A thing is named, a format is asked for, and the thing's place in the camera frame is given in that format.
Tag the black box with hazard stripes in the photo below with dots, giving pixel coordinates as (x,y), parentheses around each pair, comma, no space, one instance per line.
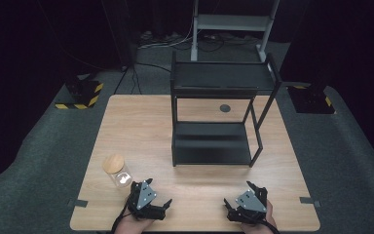
(82,92)
(311,99)

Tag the person's left hand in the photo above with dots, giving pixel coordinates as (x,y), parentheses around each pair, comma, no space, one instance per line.
(133,225)

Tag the grey metal stand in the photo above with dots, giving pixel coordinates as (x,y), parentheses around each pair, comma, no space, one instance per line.
(232,22)

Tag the grey tape piece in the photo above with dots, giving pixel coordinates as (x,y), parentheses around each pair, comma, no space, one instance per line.
(309,201)
(78,203)

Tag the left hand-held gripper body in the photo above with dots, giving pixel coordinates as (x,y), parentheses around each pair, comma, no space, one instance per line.
(146,196)

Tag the person's right hand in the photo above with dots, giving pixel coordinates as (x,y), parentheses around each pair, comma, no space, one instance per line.
(270,219)

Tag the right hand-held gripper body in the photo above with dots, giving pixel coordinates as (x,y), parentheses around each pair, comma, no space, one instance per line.
(250,201)

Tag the dark round table grommet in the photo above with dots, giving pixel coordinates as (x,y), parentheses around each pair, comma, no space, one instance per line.
(225,108)

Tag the black two-tier metal rack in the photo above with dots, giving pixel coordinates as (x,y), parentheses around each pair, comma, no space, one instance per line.
(212,143)

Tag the glass jar with wooden lid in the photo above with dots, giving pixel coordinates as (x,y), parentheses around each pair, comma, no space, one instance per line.
(115,167)

